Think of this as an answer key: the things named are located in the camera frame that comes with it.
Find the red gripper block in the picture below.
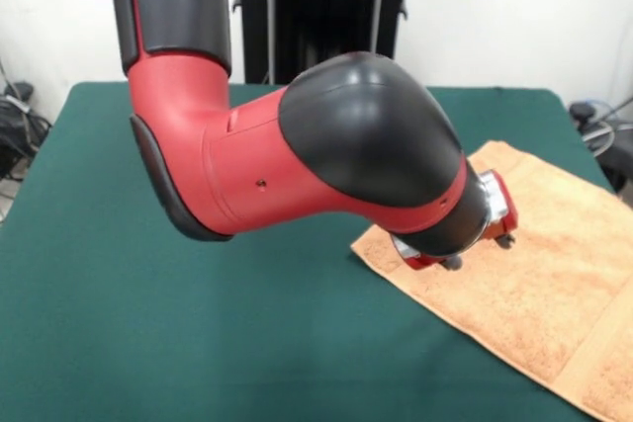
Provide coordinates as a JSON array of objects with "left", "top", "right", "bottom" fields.
[{"left": 390, "top": 172, "right": 520, "bottom": 276}]

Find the tan terry towel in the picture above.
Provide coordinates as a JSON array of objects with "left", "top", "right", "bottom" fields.
[{"left": 349, "top": 139, "right": 633, "bottom": 422}]

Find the dark green table cloth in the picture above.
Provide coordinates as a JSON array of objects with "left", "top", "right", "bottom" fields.
[{"left": 0, "top": 80, "right": 633, "bottom": 422}]

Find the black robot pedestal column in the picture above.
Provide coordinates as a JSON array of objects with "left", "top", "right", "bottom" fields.
[{"left": 229, "top": 0, "right": 432, "bottom": 87}]

